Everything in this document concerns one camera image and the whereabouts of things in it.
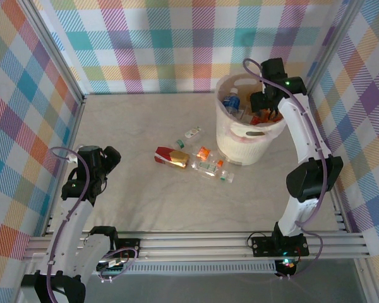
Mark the blue label water bottle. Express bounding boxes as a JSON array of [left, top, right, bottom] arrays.
[[222, 87, 243, 116]]

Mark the small white bottle round label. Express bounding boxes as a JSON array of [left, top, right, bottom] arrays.
[[184, 126, 205, 140]]

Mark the small clear bottle green label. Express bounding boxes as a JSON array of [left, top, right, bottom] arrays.
[[219, 170, 236, 184]]

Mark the clear bottle orange cap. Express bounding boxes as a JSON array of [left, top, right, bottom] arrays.
[[191, 158, 225, 179]]

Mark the white plastic bin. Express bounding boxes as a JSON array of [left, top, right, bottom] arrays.
[[215, 73, 286, 167]]

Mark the thin black cable loop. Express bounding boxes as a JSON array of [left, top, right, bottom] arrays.
[[267, 105, 285, 122]]

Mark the aluminium floor rail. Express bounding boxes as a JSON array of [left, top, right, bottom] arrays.
[[43, 94, 88, 237]]

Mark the aluminium frame post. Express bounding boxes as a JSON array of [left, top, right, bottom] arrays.
[[18, 0, 87, 107], [301, 0, 372, 95]]

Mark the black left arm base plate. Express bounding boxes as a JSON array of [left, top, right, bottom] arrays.
[[116, 238, 141, 258]]

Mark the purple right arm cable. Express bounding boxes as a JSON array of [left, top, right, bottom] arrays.
[[242, 57, 328, 280]]

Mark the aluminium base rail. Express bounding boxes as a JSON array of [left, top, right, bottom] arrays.
[[23, 231, 372, 263]]

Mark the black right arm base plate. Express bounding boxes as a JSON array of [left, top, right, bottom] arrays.
[[251, 236, 310, 257]]

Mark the grey slotted cable duct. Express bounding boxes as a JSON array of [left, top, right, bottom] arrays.
[[37, 263, 278, 275]]

